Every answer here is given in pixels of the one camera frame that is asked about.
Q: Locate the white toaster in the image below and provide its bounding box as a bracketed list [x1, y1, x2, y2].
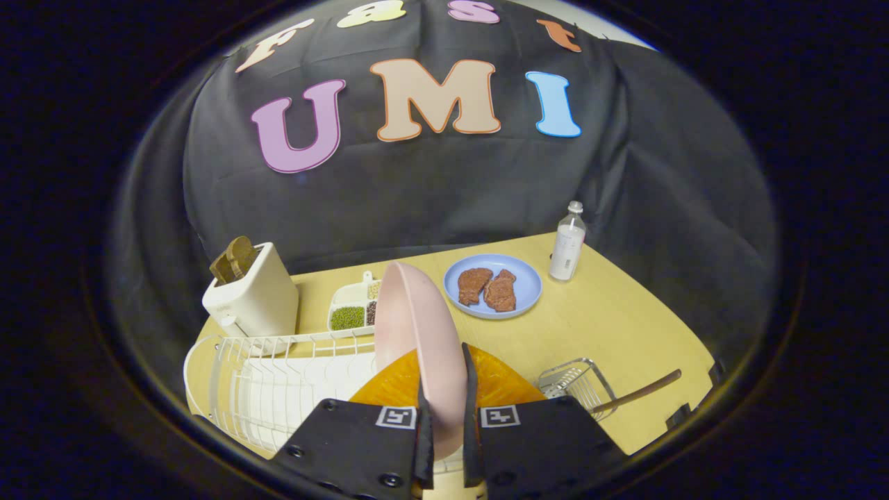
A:
[201, 242, 300, 339]

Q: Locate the blue plate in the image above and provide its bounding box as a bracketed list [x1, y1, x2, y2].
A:
[442, 253, 543, 320]

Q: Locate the brown toast slice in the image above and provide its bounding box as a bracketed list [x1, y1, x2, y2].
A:
[210, 235, 259, 286]

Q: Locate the pink plate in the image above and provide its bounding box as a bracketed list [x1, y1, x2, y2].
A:
[374, 261, 469, 460]

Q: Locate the wire mesh basket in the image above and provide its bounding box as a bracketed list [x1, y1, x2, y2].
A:
[538, 358, 619, 422]

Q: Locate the brown meat piece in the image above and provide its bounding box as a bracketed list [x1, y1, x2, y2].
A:
[483, 269, 518, 313]
[457, 267, 494, 306]

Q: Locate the white wire dish rack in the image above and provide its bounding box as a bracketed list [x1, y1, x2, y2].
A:
[183, 328, 465, 474]

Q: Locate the clear plastic bottle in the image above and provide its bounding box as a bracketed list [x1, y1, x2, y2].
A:
[549, 201, 587, 282]

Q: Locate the black backdrop cloth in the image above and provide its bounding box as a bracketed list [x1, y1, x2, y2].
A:
[104, 0, 779, 390]

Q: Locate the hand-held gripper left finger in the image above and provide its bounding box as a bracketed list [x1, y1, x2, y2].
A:
[269, 348, 435, 500]

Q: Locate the wooden handled spoon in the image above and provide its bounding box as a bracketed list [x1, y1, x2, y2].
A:
[599, 369, 683, 415]

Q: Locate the white divided bean tray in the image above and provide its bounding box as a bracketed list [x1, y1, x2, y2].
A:
[326, 270, 384, 340]

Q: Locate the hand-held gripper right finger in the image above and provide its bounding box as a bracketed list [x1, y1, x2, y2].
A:
[461, 343, 630, 500]

